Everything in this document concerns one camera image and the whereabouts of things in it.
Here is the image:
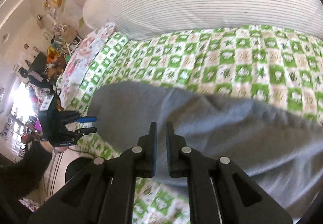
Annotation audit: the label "grey sweatpants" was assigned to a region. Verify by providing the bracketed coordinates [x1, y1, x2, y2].
[88, 82, 322, 221]

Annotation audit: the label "person's left hand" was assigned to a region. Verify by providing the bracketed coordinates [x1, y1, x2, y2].
[40, 139, 70, 154]

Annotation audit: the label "cluttered white shelf rack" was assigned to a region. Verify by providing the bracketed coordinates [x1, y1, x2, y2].
[43, 24, 83, 65]

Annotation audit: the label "black left sleeve forearm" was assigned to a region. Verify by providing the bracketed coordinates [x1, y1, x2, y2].
[1, 141, 53, 199]

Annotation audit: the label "floral folded quilt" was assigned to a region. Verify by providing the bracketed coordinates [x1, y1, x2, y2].
[56, 22, 115, 108]

